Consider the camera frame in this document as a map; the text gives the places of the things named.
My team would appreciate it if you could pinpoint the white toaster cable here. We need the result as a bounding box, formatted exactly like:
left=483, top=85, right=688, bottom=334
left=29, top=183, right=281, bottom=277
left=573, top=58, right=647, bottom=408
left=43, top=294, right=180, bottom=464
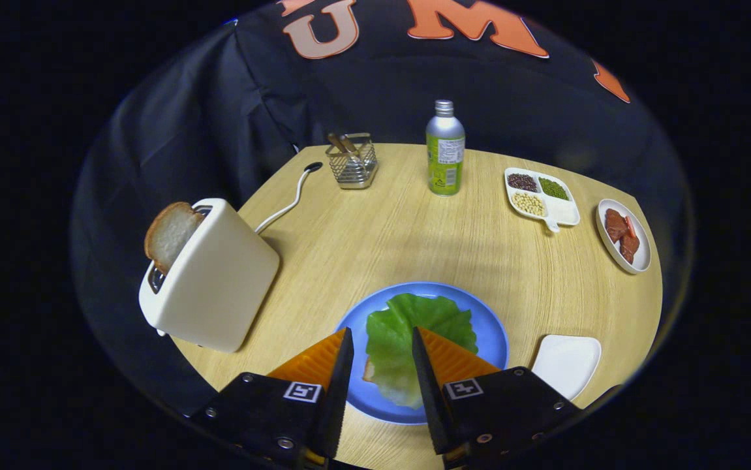
left=254, top=162, right=324, bottom=234

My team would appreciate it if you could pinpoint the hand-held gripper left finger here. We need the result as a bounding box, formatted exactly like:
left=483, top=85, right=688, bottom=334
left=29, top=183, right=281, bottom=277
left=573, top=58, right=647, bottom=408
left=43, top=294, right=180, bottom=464
left=191, top=327, right=355, bottom=467

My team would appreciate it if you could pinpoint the white round plate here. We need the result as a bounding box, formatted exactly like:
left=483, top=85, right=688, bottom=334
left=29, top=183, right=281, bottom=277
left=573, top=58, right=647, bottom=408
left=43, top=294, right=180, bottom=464
left=596, top=198, right=652, bottom=274

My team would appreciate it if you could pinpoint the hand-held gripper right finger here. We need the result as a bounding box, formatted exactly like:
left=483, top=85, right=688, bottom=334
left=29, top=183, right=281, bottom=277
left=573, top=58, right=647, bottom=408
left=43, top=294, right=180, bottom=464
left=412, top=326, right=585, bottom=469

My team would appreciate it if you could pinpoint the green and silver bottle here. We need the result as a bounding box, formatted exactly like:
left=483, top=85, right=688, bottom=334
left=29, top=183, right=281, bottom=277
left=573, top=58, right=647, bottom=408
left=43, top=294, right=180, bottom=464
left=425, top=100, right=466, bottom=196

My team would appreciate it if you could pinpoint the white divided dish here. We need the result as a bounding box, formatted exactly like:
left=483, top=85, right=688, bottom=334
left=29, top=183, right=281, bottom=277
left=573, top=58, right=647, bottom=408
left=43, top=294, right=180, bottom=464
left=504, top=168, right=581, bottom=233

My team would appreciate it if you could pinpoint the white toaster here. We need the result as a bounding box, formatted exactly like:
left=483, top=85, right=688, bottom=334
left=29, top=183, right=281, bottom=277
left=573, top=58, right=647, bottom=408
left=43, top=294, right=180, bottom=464
left=138, top=198, right=281, bottom=354

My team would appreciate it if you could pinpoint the blue round plate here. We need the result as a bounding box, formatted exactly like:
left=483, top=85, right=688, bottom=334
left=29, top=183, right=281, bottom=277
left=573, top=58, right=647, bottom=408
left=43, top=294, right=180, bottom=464
left=336, top=281, right=510, bottom=426

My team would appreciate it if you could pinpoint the toasted bread slice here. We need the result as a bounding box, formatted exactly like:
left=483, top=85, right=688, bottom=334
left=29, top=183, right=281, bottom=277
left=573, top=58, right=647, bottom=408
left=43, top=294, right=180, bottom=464
left=144, top=202, right=205, bottom=275

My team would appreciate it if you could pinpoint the pile of yellow soybeans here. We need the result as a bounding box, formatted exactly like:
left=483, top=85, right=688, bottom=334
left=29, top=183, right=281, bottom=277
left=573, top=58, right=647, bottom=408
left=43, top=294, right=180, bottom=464
left=512, top=192, right=545, bottom=217

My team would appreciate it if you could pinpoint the black backdrop cloth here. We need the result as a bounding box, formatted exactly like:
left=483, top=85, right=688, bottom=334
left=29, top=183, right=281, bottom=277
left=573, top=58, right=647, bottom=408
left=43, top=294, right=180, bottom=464
left=72, top=0, right=689, bottom=415

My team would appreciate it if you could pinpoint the metal wire basket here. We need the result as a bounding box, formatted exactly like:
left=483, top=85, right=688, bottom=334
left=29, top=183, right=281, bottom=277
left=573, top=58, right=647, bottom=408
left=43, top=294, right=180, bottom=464
left=325, top=133, right=378, bottom=190

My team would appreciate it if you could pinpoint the white square plate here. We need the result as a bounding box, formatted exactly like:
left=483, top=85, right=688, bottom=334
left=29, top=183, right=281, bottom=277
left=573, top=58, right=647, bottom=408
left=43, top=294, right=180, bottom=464
left=531, top=335, right=602, bottom=401

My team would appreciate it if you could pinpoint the green lettuce leaf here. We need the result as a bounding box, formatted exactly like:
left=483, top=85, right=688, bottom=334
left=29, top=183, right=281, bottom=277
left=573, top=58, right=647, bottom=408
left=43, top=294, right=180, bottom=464
left=365, top=293, right=479, bottom=410

